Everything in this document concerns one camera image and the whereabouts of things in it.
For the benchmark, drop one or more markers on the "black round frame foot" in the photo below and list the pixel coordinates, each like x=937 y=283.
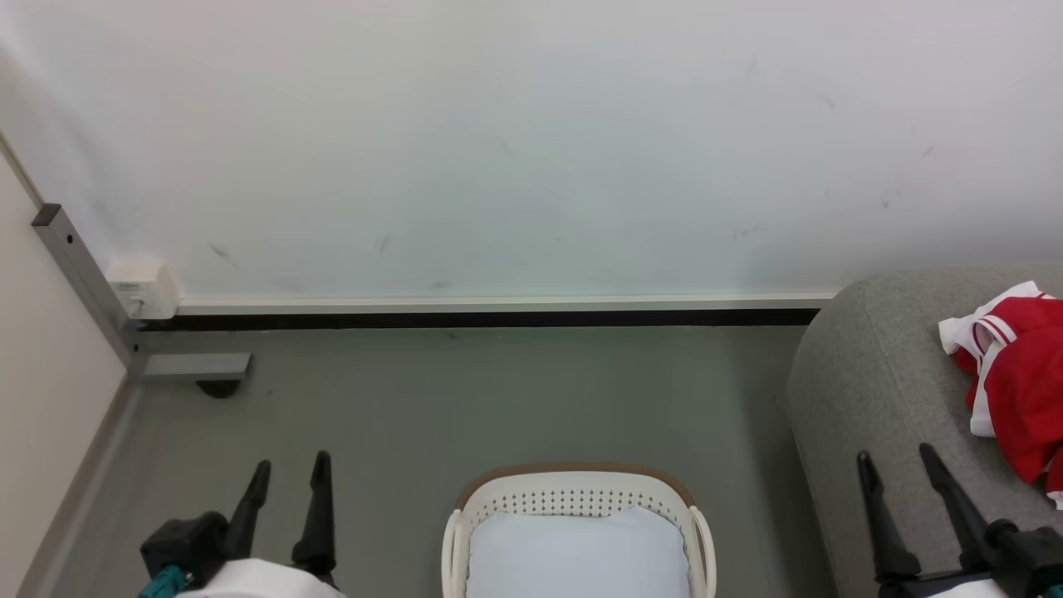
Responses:
x=218 y=388

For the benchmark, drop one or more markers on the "grey fabric sofa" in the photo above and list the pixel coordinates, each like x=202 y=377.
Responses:
x=880 y=374

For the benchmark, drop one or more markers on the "white and dark baseboard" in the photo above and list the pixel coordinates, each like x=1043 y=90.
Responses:
x=498 y=307

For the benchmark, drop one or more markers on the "red and white garment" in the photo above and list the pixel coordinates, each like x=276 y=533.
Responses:
x=1026 y=390

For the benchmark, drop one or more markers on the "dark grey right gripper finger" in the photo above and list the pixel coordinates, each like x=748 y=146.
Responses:
x=955 y=507
x=887 y=523

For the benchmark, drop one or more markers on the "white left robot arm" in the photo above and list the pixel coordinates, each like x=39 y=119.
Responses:
x=257 y=581

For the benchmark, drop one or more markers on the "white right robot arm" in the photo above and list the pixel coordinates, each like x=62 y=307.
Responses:
x=967 y=593

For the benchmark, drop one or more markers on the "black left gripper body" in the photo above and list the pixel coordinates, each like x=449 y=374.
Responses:
x=187 y=544

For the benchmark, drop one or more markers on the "white wall box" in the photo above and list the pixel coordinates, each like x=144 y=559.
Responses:
x=145 y=289

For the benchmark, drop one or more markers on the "grey metal frame post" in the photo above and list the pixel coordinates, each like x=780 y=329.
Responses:
x=83 y=274

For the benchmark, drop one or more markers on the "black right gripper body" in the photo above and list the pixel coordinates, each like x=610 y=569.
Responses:
x=1030 y=561

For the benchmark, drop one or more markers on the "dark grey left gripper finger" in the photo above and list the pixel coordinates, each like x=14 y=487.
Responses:
x=249 y=511
x=319 y=523

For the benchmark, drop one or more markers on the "white perforated laundry basket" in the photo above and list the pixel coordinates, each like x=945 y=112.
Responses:
x=573 y=497

